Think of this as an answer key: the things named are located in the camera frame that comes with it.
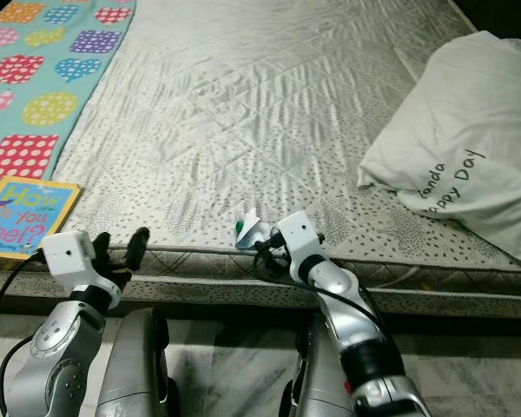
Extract silver robot leg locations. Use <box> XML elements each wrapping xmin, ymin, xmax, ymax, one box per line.
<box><xmin>96</xmin><ymin>307</ymin><xmax>176</xmax><ymax>417</ymax></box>
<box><xmin>282</xmin><ymin>326</ymin><xmax>359</xmax><ymax>417</ymax></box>

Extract white pillow with print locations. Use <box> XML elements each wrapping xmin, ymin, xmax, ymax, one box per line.
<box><xmin>358</xmin><ymin>30</ymin><xmax>521</xmax><ymax>270</ymax></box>

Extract teal blanket with dotted hearts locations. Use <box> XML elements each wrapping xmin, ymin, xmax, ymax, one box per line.
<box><xmin>0</xmin><ymin>0</ymin><xmax>137</xmax><ymax>188</ymax></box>

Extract silver left robot leg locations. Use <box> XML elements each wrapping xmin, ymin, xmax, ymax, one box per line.
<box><xmin>96</xmin><ymin>307</ymin><xmax>176</xmax><ymax>417</ymax></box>

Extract yellow blue children's book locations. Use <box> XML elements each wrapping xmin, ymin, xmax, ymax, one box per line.
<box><xmin>0</xmin><ymin>175</ymin><xmax>83</xmax><ymax>260</ymax></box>

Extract silver right robot leg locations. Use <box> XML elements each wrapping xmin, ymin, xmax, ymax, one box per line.
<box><xmin>282</xmin><ymin>326</ymin><xmax>359</xmax><ymax>417</ymax></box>

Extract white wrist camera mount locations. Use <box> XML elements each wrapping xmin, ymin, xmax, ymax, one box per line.
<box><xmin>276</xmin><ymin>211</ymin><xmax>328</xmax><ymax>279</ymax></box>
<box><xmin>41</xmin><ymin>230</ymin><xmax>124</xmax><ymax>309</ymax></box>

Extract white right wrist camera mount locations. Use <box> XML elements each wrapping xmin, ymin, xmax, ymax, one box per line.
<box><xmin>276</xmin><ymin>211</ymin><xmax>328</xmax><ymax>279</ymax></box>

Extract white green wrapper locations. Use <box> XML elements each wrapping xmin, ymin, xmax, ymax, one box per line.
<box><xmin>234</xmin><ymin>208</ymin><xmax>274</xmax><ymax>251</ymax></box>

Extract white quilted mattress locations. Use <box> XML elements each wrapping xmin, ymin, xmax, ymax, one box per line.
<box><xmin>0</xmin><ymin>0</ymin><xmax>521</xmax><ymax>318</ymax></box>

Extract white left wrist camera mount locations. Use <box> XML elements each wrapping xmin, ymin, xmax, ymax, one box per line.
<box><xmin>41</xmin><ymin>230</ymin><xmax>124</xmax><ymax>309</ymax></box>

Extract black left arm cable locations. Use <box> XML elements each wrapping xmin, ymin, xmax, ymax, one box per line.
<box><xmin>0</xmin><ymin>250</ymin><xmax>48</xmax><ymax>417</ymax></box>

